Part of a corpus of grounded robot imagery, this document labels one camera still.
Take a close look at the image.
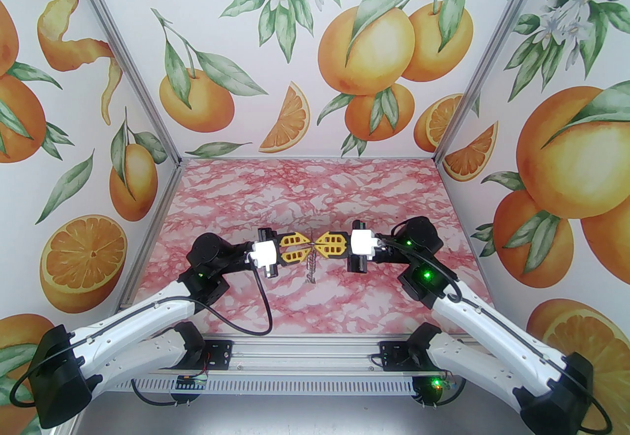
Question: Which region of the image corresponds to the black round device green light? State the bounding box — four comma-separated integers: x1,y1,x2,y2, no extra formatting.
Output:
412,375,443,406

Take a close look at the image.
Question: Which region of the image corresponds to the black base power cable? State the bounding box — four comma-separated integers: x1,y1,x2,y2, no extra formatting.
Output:
130,376,190,409
416,376,466,409

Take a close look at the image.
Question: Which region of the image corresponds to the dark grey carabiner keyring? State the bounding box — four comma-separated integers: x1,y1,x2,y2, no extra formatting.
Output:
304,229,321,284

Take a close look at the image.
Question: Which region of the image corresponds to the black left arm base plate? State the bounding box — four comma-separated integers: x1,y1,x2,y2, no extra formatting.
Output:
199,339,233,371

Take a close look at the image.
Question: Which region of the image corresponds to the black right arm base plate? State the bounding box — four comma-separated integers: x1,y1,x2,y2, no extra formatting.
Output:
379,340,419,372

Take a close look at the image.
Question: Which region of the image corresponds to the slotted white cable duct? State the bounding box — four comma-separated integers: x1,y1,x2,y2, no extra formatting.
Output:
130,371,515,395

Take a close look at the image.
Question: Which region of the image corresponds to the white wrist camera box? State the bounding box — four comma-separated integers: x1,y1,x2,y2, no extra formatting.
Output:
350,225,378,257
250,240,280,272

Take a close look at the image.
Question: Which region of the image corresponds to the aluminium frame post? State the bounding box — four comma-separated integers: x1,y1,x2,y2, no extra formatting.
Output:
432,0,553,163
62,0,182,163

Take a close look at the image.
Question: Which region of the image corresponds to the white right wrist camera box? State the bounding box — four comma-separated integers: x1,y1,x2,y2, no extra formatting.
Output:
350,225,378,257

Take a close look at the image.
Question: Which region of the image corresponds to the aluminium mounting rail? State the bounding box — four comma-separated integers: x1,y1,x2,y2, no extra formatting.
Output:
98,331,542,377

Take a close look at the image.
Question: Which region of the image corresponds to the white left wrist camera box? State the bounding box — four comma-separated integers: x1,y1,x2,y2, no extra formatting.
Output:
250,240,280,272

